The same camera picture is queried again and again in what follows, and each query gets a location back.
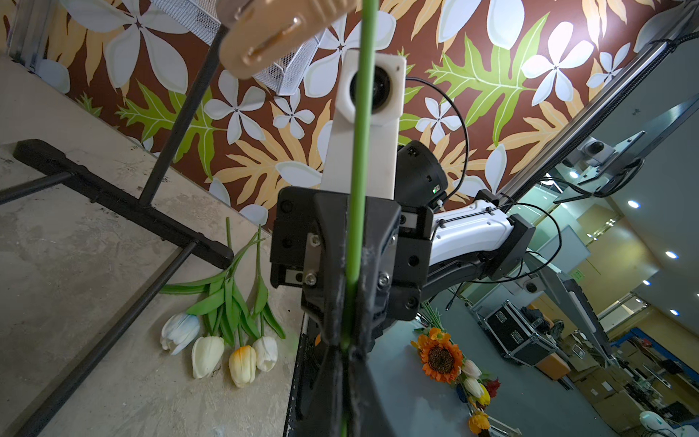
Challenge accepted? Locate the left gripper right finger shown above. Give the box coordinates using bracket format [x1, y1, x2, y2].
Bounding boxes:
[346, 346, 395, 437]

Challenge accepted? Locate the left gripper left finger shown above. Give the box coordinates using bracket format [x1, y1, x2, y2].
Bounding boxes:
[298, 346, 346, 436]

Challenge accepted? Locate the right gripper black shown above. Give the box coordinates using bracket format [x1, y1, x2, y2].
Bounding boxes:
[270, 187, 433, 350]

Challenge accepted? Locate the yellow tulip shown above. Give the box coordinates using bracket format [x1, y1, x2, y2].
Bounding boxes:
[340, 1, 379, 436]

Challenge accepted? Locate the cream clip hanger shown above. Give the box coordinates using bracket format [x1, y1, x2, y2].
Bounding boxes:
[216, 0, 357, 79]

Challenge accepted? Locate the black metal clothes rack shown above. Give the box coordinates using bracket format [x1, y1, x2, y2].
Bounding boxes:
[0, 24, 236, 437]

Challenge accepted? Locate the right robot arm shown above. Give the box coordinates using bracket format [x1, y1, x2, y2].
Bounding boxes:
[270, 141, 534, 340]

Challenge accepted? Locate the sunflower bouquet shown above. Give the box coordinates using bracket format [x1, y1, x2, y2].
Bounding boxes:
[411, 302, 522, 436]

